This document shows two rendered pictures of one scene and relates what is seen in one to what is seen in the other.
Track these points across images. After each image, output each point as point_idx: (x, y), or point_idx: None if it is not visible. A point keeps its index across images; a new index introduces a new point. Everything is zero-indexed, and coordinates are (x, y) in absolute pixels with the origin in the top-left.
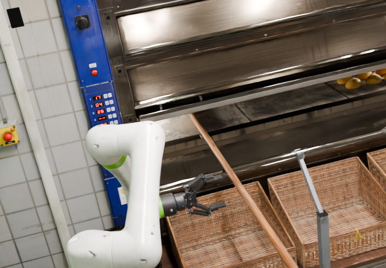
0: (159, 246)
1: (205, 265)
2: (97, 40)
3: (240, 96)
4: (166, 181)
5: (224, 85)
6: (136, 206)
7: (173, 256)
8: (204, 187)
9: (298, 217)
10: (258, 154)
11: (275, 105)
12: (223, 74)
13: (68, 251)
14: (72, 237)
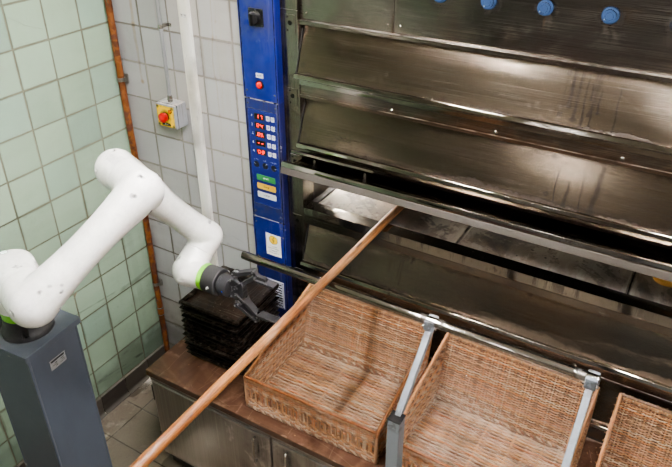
0: (39, 310)
1: None
2: (268, 46)
3: (409, 201)
4: (321, 256)
5: (408, 175)
6: (53, 256)
7: None
8: (367, 291)
9: (473, 407)
10: (446, 292)
11: (519, 241)
12: (417, 159)
13: None
14: (9, 249)
